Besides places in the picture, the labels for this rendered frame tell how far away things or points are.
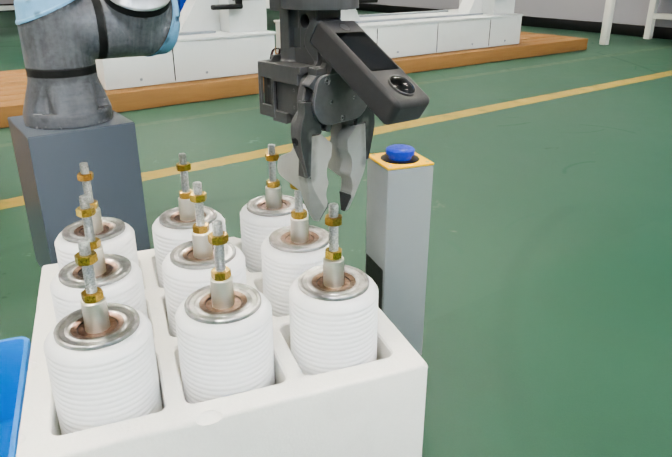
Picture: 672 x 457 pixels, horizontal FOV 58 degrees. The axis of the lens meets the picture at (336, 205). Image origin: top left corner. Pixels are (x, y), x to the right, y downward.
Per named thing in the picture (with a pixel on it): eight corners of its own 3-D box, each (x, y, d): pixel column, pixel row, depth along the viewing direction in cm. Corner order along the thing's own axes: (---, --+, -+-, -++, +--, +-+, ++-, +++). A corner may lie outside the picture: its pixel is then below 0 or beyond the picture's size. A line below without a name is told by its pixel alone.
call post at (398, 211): (362, 340, 99) (366, 156, 87) (401, 331, 101) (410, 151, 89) (381, 365, 92) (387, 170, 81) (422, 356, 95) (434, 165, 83)
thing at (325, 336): (285, 444, 68) (279, 303, 61) (301, 389, 77) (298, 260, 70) (371, 453, 67) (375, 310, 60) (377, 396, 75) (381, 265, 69)
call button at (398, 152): (380, 159, 86) (381, 145, 86) (406, 156, 88) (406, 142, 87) (393, 167, 83) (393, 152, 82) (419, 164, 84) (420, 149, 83)
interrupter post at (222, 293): (239, 307, 61) (237, 278, 60) (217, 315, 60) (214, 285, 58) (229, 297, 63) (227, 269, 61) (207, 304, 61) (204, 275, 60)
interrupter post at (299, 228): (290, 246, 74) (289, 221, 73) (289, 237, 76) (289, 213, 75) (309, 245, 74) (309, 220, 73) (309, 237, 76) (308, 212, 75)
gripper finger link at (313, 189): (287, 207, 64) (295, 120, 61) (326, 223, 60) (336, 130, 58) (264, 211, 62) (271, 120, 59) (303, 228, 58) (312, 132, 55)
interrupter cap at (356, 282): (291, 301, 62) (291, 295, 62) (305, 266, 69) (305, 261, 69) (365, 306, 61) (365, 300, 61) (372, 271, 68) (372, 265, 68)
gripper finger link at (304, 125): (320, 171, 60) (329, 82, 58) (333, 176, 59) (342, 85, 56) (284, 176, 57) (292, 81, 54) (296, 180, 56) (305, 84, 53)
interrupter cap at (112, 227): (68, 250, 73) (67, 245, 73) (57, 229, 79) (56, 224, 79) (132, 237, 77) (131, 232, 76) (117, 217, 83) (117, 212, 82)
